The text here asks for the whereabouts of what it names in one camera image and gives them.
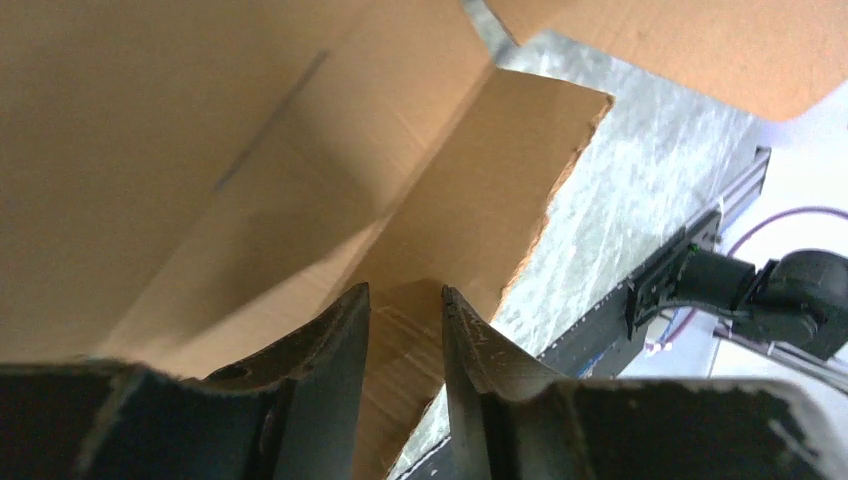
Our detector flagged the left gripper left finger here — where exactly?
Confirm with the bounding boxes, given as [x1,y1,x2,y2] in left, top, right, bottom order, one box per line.
[1,283,370,479]

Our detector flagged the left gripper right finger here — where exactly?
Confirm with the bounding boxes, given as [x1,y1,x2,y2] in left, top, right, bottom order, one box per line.
[442,286,847,479]

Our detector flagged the brown cardboard box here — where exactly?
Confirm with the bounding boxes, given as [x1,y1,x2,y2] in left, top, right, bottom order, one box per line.
[0,0,848,480]

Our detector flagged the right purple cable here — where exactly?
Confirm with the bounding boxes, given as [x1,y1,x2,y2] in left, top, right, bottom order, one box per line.
[645,206,848,356]

